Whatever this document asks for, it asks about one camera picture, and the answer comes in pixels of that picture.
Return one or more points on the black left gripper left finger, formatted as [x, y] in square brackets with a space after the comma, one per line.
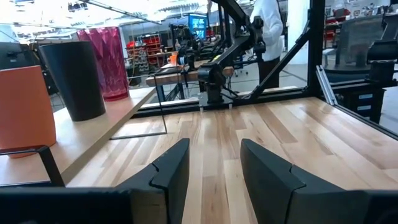
[174, 180]

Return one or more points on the wooden workbench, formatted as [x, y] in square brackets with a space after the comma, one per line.
[174, 77]

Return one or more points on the medium black cup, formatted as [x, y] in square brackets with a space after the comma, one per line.
[74, 81]

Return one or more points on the black machine on stand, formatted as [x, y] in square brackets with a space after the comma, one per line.
[381, 59]

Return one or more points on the black drawer cabinet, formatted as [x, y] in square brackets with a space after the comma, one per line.
[351, 99]

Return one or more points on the blue computer monitor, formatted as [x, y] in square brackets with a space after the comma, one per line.
[198, 25]

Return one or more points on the silver metal bracket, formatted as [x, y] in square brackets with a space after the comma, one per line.
[326, 85]

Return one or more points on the person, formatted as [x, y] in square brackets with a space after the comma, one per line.
[270, 31]

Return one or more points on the wooden shelf with black legs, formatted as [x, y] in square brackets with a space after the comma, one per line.
[93, 124]

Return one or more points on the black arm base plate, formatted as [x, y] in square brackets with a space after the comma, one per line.
[216, 101]

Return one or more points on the small orange cup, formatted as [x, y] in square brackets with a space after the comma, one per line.
[25, 109]

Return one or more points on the large pink faceted cup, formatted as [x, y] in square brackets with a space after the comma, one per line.
[107, 62]

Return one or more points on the black aluminium table frame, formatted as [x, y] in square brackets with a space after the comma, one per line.
[315, 46]

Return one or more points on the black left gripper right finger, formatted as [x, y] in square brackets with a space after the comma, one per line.
[273, 189]

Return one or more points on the red parts bin rack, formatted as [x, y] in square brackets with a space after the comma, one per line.
[149, 46]

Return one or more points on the grey mesh office chair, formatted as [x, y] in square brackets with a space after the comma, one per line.
[357, 40]

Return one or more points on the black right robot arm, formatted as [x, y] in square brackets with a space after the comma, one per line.
[230, 53]

